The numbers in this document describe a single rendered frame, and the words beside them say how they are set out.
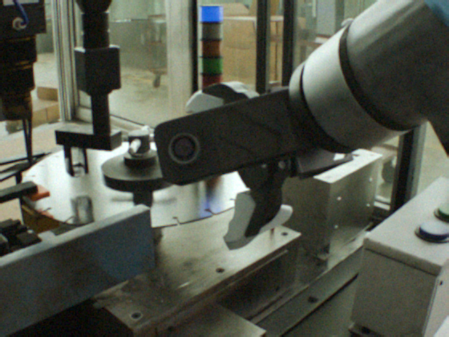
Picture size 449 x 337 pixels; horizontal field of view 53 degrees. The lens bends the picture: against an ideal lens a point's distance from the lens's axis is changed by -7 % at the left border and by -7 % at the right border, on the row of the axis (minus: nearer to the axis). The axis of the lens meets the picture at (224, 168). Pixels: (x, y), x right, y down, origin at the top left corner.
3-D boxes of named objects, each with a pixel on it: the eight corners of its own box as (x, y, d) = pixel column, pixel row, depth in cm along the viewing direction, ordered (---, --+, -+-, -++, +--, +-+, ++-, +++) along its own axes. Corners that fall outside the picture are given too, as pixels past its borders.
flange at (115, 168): (157, 192, 58) (156, 172, 57) (84, 179, 62) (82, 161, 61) (195, 162, 68) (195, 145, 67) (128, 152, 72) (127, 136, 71)
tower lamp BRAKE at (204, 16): (211, 20, 88) (211, 4, 87) (228, 21, 86) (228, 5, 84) (193, 21, 85) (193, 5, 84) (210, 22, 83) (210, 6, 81)
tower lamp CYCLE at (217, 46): (211, 53, 91) (211, 38, 90) (228, 55, 88) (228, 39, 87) (194, 55, 88) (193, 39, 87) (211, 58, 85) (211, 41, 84)
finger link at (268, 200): (268, 245, 41) (295, 167, 36) (252, 250, 41) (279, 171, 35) (240, 209, 44) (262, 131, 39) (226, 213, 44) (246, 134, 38)
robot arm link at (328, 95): (365, 140, 25) (316, 9, 27) (317, 163, 29) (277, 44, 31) (442, 123, 29) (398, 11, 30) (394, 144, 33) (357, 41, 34)
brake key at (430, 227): (423, 230, 61) (426, 217, 61) (451, 239, 59) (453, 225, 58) (412, 241, 59) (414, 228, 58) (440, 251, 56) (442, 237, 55)
